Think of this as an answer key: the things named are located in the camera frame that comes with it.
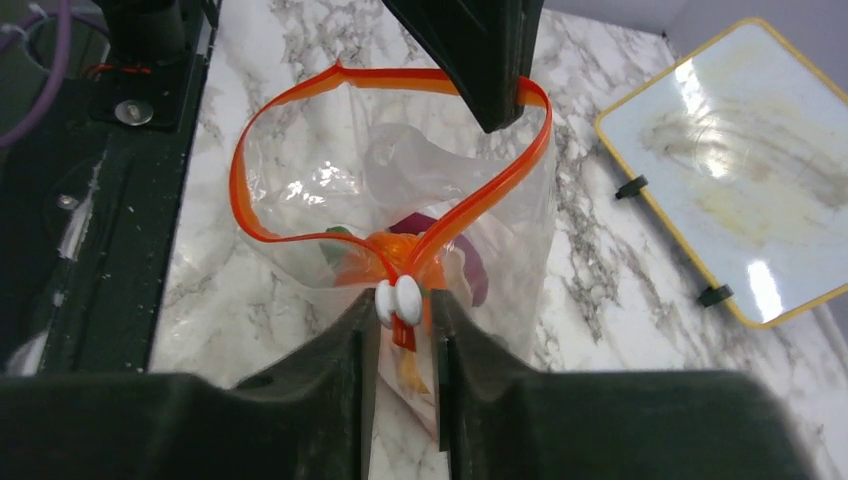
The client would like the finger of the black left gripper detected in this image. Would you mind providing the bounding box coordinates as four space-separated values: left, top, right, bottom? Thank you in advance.
383 0 544 133

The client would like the magenta toy beet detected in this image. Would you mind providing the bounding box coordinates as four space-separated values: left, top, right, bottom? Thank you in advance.
388 213 489 307

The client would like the yellow framed whiteboard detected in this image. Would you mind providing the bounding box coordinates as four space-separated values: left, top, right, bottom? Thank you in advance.
595 17 847 328

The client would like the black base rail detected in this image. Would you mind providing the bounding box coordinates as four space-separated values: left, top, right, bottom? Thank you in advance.
1 1 221 376

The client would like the green toy cucumber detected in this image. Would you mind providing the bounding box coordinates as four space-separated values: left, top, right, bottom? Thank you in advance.
319 226 351 272

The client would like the orange yellow toy pepper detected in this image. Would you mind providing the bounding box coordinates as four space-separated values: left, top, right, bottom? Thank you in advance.
396 349 430 395

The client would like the orange toy pumpkin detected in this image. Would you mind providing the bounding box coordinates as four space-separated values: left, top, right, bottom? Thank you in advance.
333 232 447 290

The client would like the clear zip bag orange zipper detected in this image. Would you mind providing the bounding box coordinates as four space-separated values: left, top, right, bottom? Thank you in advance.
228 64 555 431

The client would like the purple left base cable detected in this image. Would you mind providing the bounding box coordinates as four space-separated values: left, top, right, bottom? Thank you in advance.
0 0 111 150

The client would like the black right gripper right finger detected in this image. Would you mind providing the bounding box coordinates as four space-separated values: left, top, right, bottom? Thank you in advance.
431 290 815 479

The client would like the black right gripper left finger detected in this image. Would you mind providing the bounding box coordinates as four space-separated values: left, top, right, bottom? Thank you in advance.
1 289 381 479

